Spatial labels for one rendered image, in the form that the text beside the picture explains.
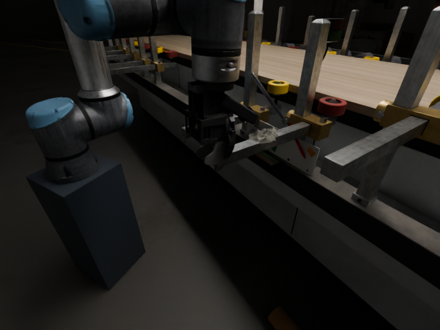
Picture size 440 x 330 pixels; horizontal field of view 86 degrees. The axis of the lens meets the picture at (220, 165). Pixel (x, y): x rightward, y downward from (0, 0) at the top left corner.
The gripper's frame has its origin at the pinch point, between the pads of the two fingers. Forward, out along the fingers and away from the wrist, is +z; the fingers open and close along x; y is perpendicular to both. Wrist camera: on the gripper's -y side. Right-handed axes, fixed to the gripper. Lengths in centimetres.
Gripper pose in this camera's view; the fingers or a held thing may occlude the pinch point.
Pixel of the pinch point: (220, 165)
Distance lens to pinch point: 56.7
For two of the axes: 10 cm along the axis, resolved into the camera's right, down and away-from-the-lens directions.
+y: -8.4, 2.6, -4.8
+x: 5.5, 4.6, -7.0
